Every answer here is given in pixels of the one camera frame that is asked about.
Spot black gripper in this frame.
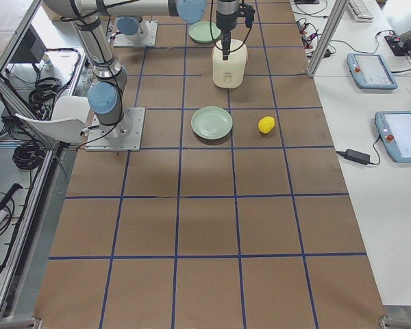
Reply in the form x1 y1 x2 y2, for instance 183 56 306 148
216 0 239 60

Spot cream rice cooker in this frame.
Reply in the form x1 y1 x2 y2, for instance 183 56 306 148
212 39 247 89

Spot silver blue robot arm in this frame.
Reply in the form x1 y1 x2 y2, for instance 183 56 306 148
45 1 206 136

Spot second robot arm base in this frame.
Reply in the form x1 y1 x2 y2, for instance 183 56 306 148
116 16 149 38

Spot green plate far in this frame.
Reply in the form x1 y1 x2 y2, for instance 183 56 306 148
188 21 221 43

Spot green plate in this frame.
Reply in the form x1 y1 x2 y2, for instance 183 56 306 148
191 106 233 140
188 21 221 43

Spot green plate near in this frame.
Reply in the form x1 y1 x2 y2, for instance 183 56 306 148
191 106 233 140

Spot yellow lemon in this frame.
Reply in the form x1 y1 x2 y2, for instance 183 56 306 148
258 116 275 134

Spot white keyboard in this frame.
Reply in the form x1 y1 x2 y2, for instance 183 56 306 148
347 0 374 23

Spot upper teach pendant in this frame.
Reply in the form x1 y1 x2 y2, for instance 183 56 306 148
347 53 398 90

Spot teach pendant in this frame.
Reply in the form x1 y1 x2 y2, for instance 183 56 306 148
375 111 411 162
347 53 398 90

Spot brown paper table cover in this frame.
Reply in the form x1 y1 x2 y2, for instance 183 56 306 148
35 1 384 328

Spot black power adapter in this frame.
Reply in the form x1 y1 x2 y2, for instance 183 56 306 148
344 149 371 165

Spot black monitor left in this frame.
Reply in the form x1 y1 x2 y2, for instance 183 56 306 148
10 25 47 64

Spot lower teach pendant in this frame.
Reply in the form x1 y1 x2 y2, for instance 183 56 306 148
375 111 411 162

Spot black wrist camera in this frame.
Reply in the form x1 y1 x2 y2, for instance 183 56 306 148
240 4 256 29

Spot aluminium frame post right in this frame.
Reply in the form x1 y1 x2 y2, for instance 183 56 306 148
307 0 348 78

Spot black cable coil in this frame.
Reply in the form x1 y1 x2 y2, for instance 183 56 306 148
12 141 42 171

